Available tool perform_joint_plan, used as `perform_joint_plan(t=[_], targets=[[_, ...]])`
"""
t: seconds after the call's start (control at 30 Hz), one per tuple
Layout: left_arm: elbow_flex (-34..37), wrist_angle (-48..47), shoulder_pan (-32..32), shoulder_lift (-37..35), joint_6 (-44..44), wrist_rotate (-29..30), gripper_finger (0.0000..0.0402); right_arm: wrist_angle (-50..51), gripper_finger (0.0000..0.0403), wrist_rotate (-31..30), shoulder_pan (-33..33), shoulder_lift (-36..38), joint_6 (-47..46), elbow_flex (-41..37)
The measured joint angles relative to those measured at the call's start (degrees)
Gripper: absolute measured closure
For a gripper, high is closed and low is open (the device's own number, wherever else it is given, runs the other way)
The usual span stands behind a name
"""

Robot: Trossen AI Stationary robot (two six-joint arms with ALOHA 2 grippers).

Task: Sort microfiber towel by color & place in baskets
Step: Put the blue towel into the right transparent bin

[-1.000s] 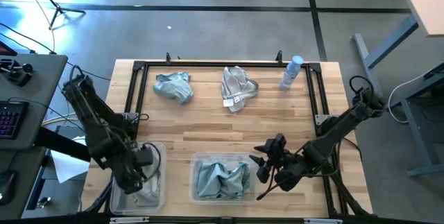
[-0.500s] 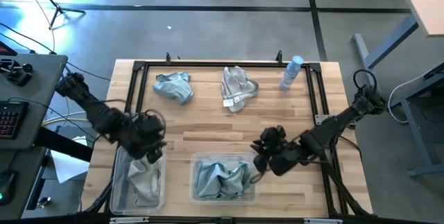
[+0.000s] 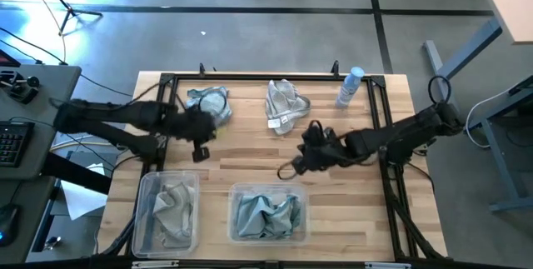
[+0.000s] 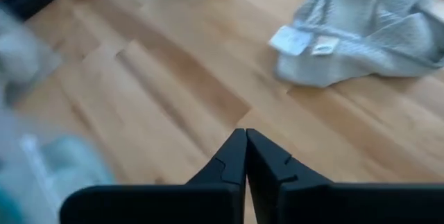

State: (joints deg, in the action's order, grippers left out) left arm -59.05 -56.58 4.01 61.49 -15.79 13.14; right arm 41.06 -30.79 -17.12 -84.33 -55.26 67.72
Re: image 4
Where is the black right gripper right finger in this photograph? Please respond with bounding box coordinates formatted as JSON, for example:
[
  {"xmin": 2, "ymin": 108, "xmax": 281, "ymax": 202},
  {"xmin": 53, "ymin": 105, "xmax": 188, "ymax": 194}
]
[{"xmin": 246, "ymin": 129, "xmax": 444, "ymax": 224}]

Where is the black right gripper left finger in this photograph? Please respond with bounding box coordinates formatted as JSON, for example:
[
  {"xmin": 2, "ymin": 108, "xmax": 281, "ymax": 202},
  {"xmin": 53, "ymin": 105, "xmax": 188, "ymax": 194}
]
[{"xmin": 60, "ymin": 128, "xmax": 247, "ymax": 224}]

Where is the grey towel teal edging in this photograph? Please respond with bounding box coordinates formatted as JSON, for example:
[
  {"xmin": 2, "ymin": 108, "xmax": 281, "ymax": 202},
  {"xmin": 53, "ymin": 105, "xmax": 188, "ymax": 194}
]
[{"xmin": 37, "ymin": 135, "xmax": 112, "ymax": 197}]

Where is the white microfiber towel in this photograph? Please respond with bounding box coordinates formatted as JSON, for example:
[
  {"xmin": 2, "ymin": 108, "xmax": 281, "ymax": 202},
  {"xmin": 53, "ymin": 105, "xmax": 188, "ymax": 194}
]
[
  {"xmin": 0, "ymin": 12, "xmax": 42, "ymax": 79},
  {"xmin": 268, "ymin": 0, "xmax": 444, "ymax": 88}
]

